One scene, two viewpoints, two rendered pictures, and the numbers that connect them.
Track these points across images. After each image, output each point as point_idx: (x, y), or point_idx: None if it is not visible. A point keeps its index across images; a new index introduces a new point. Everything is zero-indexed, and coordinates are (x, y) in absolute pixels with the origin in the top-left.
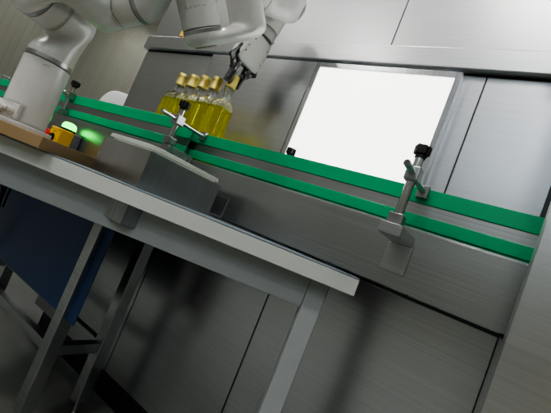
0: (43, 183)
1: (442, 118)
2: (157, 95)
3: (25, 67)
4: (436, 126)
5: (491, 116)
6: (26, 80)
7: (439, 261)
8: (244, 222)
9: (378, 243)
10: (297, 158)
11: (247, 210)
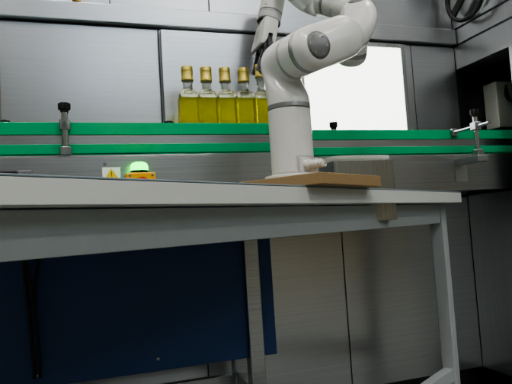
0: (349, 216)
1: (404, 78)
2: (76, 88)
3: (306, 121)
4: (403, 84)
5: (421, 72)
6: (310, 133)
7: (478, 167)
8: None
9: (449, 169)
10: (373, 131)
11: None
